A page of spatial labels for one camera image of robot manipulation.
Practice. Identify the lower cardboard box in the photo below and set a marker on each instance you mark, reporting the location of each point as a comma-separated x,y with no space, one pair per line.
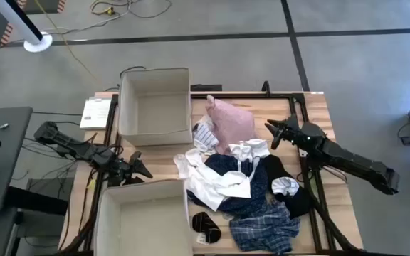
148,227

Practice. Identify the cardboard box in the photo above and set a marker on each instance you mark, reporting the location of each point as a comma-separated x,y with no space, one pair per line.
155,113
148,227

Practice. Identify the blue white striped sock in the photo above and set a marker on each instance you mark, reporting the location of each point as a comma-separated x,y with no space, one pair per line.
205,138

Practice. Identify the white paper tag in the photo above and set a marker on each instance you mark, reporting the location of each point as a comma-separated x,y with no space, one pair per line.
201,239

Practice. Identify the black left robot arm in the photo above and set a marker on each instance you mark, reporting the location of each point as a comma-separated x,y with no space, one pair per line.
84,151

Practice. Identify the white pole with round base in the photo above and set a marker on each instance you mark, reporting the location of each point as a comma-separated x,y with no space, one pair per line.
37,44

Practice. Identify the blue plaid shorts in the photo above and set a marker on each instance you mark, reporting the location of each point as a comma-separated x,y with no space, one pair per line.
262,227

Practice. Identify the black aluminium table frame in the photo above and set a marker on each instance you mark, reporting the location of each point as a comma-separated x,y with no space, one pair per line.
247,95

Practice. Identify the white booklet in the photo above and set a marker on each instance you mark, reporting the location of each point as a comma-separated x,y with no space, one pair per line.
94,112

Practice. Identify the black desk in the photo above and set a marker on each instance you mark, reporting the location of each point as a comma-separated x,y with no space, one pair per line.
2,167

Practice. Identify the plain black sock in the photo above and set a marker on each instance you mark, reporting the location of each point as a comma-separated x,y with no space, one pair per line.
301,206

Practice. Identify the white shirt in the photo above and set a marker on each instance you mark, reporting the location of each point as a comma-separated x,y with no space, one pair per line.
205,181

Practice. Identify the upper cardboard box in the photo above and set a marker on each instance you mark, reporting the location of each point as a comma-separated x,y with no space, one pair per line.
155,113

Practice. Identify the pink garment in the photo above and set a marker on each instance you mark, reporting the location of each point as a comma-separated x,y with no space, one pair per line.
230,124

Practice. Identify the black sock with white stripes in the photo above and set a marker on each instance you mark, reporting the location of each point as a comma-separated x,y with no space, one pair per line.
205,224

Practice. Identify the pale striped small sock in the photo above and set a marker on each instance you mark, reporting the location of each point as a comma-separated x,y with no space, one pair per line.
285,185

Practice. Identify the black rectangular block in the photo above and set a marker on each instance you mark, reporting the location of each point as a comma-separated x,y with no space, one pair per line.
206,87

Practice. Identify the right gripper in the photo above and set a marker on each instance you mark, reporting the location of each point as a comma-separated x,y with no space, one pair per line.
295,131

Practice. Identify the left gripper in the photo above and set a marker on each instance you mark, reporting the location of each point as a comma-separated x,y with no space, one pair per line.
126,170

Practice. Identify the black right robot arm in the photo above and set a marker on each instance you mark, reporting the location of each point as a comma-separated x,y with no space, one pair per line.
351,160

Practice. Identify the navy dotted garment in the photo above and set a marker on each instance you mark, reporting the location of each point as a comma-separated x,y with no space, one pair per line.
223,163

